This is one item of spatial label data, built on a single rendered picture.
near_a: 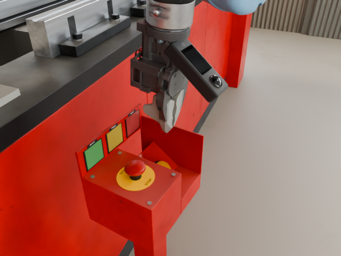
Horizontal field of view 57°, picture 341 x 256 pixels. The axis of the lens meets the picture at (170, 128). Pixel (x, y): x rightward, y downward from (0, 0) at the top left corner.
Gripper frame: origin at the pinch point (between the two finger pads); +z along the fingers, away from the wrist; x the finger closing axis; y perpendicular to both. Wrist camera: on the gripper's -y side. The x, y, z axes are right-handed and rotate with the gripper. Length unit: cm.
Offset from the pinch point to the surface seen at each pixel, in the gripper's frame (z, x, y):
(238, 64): 67, -181, 39
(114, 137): 3.6, 5.3, 9.7
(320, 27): 75, -347, 2
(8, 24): 0, -16, 68
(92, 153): 2.9, 12.0, 9.7
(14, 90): -15.2, 23.0, 11.3
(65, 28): -5.6, -14.2, 41.4
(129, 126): 3.7, 0.3, 9.7
